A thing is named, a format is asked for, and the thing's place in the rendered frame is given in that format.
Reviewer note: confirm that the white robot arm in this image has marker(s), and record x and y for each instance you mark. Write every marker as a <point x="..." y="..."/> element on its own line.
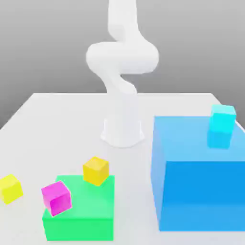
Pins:
<point x="122" y="57"/>

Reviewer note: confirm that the small orange cube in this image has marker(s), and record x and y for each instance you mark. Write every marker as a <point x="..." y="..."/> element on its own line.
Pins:
<point x="94" y="172"/>

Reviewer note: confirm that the small cyan cube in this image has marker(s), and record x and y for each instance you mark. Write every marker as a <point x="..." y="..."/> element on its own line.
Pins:
<point x="222" y="122"/>

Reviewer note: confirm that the small magenta cube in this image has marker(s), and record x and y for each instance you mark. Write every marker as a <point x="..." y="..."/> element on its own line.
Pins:
<point x="57" y="199"/>

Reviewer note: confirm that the small yellow cube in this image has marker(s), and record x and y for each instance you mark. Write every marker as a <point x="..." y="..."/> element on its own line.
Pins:
<point x="9" y="189"/>

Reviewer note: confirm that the large green box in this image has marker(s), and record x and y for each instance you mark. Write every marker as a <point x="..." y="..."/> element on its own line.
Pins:
<point x="90" y="220"/>

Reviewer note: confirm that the large blue box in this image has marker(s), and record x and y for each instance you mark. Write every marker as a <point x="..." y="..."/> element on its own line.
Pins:
<point x="201" y="191"/>

